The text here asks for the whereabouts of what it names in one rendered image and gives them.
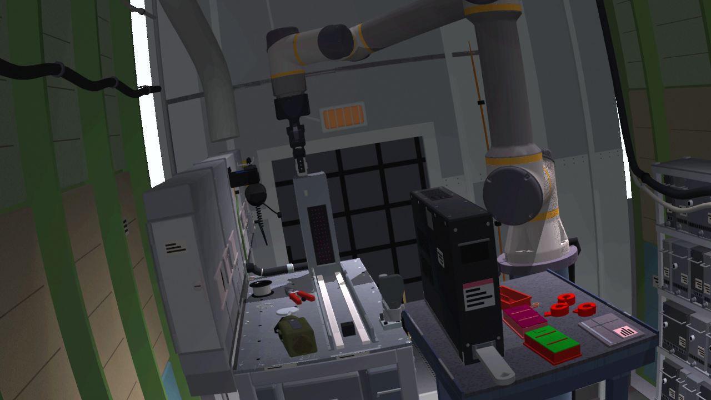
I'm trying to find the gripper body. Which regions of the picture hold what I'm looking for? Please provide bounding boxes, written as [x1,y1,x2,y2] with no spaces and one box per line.
[273,93,311,147]

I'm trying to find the grey rear connector panel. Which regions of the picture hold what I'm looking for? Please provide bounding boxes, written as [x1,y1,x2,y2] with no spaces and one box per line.
[293,171,343,268]

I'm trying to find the grey hold-down clamp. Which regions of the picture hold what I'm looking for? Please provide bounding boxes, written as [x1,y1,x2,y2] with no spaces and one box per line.
[377,273,405,331]

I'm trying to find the black box avionics unit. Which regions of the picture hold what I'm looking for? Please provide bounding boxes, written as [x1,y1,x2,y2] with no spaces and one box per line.
[410,187,506,366]

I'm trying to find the grey metal shelf rack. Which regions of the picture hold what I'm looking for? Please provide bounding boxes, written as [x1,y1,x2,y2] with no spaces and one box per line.
[232,257,418,400]

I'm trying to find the grey flat unit lug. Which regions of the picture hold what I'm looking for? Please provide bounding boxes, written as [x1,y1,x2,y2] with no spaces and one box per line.
[472,344,517,386]

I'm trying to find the dark blue cart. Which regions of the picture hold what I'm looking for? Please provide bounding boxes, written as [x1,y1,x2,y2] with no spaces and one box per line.
[400,269,660,400]

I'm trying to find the orange grille lamp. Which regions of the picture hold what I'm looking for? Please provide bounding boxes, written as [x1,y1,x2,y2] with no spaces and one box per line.
[319,101,368,133]

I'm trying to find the black handset microphone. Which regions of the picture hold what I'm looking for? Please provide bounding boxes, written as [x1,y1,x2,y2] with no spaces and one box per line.
[244,183,282,246]

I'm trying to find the black small box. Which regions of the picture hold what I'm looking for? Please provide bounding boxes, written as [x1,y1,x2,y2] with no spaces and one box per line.
[229,164,261,188]

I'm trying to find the grey avionics box stack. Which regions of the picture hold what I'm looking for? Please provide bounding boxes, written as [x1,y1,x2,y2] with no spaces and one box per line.
[192,154,252,312]

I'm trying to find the large grey avionics box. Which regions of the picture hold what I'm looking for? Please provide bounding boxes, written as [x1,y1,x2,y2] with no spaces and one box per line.
[143,167,241,397]

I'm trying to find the olive green pouch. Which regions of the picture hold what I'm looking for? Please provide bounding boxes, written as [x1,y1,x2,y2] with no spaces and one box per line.
[274,315,319,358]

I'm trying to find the red open tray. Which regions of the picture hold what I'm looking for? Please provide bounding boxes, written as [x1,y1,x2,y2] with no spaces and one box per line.
[499,284,534,312]

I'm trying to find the red box magenta lid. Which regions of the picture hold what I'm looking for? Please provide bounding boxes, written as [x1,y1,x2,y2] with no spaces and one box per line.
[502,305,549,338]

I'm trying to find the red box green lid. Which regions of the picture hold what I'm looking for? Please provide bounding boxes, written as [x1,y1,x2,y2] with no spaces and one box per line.
[523,325,583,366]

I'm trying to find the grey clipboard pink label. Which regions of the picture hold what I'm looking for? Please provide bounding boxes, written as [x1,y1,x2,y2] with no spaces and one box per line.
[577,312,645,347]

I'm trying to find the grey equipment rack black units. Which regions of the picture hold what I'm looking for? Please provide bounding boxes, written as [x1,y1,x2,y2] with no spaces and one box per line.
[649,157,711,400]

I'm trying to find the grey air duct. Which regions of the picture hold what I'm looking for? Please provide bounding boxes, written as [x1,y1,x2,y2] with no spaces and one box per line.
[158,0,241,143]

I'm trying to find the black corrugated hose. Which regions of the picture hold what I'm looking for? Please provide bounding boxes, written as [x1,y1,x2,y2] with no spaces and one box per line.
[247,262,309,277]

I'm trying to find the red handled pliers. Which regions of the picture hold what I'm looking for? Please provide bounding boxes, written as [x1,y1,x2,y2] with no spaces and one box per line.
[284,286,316,305]

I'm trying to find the black wall cable bundle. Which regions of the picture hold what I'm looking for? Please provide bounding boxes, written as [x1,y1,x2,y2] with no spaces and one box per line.
[0,57,162,99]

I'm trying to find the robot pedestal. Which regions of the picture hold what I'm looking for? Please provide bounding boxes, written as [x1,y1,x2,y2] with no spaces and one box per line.
[496,238,580,281]

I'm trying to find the thick black cable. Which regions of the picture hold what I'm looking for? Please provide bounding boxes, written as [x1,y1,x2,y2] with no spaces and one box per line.
[596,0,711,201]

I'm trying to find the white cable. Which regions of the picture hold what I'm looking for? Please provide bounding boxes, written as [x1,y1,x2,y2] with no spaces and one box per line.
[639,182,711,215]

